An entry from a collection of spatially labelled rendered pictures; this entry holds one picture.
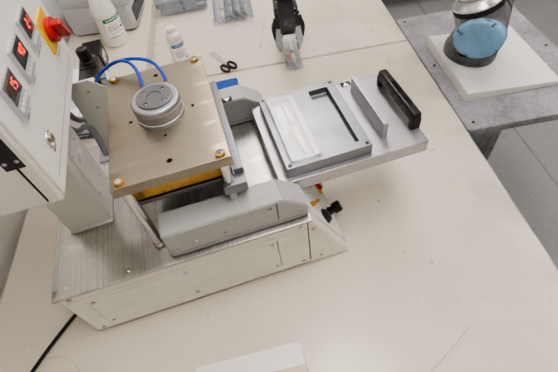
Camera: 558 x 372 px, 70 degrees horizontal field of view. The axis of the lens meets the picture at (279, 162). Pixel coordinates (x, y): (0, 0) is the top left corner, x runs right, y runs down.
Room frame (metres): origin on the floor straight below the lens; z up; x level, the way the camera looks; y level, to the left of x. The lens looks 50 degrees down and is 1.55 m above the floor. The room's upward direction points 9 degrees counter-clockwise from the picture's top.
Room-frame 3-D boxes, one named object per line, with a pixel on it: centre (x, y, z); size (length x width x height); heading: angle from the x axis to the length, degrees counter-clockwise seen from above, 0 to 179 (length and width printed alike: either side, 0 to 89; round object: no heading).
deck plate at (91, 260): (0.50, 0.21, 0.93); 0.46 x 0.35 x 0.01; 100
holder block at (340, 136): (0.55, -0.08, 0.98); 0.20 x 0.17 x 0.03; 10
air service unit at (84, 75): (0.70, 0.35, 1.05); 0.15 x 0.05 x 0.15; 10
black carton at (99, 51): (1.16, 0.54, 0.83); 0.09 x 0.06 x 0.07; 9
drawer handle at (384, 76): (0.59, -0.26, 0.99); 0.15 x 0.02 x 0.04; 10
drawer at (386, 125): (0.56, -0.12, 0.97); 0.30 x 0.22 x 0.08; 100
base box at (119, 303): (0.53, 0.18, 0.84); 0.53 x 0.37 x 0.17; 100
